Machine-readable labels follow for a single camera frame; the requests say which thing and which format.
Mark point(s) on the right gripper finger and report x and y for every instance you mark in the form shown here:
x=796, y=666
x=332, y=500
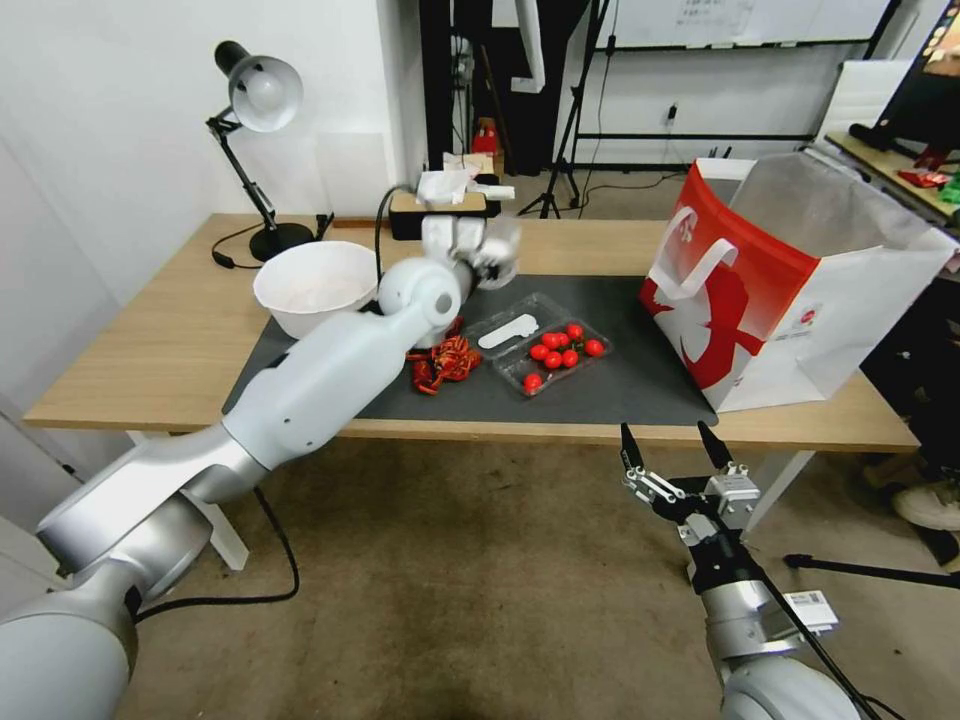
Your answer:
x=712, y=450
x=637, y=465

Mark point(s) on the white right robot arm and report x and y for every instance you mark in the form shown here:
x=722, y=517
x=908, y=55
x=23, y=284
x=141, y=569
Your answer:
x=757, y=645

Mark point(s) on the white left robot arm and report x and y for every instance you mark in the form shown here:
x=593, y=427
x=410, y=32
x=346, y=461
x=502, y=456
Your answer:
x=337, y=360

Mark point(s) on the clear plastic takeout box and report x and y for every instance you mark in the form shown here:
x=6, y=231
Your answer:
x=540, y=345

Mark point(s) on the black wood-top tissue box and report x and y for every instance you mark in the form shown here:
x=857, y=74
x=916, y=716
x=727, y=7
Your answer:
x=409, y=217

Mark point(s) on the red box with label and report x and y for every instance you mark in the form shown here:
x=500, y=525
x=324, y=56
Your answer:
x=485, y=140

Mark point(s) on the red white delivery bag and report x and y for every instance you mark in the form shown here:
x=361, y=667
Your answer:
x=787, y=300

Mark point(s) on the dark grey table mat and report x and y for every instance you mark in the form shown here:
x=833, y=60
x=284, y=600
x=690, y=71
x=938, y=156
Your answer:
x=637, y=375

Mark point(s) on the white tissue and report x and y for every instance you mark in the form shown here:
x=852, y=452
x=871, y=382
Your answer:
x=446, y=187

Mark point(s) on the dried red chili pile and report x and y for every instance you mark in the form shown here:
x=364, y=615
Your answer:
x=444, y=366

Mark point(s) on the black tripod stand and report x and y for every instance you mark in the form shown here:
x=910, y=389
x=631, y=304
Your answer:
x=566, y=150

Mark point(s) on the black tripod lying down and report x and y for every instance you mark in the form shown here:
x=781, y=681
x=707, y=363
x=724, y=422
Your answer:
x=870, y=568

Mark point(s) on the white bowl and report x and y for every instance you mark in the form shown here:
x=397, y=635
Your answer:
x=315, y=289

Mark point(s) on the person's shoe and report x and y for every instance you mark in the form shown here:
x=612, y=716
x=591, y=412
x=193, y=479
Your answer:
x=930, y=504

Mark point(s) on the black desk lamp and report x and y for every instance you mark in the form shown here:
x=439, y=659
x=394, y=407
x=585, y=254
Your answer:
x=259, y=90

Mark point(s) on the wooden side table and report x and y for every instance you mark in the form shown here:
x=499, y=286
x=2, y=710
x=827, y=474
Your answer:
x=892, y=169

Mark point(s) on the whiteboard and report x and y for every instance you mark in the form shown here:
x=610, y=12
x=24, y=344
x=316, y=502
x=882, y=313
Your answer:
x=750, y=22

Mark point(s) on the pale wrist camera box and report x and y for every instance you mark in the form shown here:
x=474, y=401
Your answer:
x=733, y=495

